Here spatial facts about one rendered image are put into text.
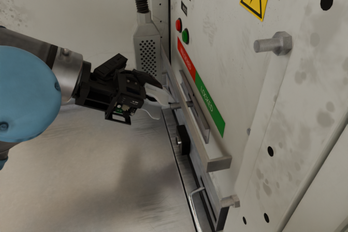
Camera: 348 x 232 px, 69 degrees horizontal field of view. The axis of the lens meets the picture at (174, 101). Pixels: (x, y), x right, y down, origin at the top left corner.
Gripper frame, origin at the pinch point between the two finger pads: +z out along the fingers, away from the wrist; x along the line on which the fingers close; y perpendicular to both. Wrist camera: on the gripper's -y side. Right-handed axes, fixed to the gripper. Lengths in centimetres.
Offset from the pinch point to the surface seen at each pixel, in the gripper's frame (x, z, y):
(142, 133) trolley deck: -18.2, 3.1, -7.9
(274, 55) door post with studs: 24.6, -12.7, 29.5
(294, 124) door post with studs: 22.2, -11.8, 33.8
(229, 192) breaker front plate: 0.4, 5.9, 22.9
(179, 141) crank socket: -8.8, 7.3, 2.7
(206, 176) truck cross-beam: -5.7, 8.7, 14.8
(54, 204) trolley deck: -29.0, -15.8, 9.2
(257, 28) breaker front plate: 24.5, -8.1, 20.4
